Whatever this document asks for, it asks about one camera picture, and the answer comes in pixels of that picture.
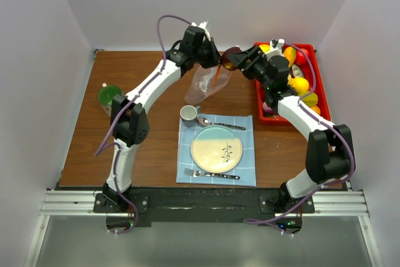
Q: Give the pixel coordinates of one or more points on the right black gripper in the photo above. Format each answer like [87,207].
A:
[252,55]

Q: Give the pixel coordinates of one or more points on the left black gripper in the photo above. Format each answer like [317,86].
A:
[216,57]

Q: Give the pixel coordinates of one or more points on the dark red mango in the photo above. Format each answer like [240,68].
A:
[226,63]

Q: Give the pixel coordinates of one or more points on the clear zip top bag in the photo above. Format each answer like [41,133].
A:
[205,83]

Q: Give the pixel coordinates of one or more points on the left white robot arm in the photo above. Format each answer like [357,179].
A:
[129,122]

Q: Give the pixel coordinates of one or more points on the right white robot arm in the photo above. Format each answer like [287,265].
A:
[329,155]

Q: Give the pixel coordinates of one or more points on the yellow peach top left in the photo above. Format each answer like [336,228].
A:
[265,48]

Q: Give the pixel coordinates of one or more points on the orange yellow mango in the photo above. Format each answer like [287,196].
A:
[290,54]

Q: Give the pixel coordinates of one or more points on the purple onion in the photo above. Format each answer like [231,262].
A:
[267,110]

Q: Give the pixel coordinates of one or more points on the grey mug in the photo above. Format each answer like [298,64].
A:
[188,115]

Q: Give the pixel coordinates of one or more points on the red apple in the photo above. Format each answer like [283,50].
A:
[301,56]

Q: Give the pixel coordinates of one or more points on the metal spoon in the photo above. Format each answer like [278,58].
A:
[205,122]

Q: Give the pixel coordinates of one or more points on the yellow lemon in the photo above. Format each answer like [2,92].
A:
[300,85]

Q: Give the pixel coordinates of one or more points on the yellow star fruit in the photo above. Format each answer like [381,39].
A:
[310,100]

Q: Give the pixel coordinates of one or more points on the beige and teal plate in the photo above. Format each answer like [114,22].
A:
[216,149]

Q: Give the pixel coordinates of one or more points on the red plastic fruit tray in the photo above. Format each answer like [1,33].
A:
[275,120]

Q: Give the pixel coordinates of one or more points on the green glass cup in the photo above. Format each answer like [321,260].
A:
[105,96]

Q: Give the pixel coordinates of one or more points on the metal fork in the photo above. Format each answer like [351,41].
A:
[195,173]

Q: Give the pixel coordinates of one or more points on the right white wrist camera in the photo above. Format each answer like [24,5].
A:
[276,47]

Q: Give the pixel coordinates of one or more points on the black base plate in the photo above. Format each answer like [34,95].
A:
[205,205]

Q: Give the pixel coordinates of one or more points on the aluminium frame rail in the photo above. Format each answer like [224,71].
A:
[323,203]

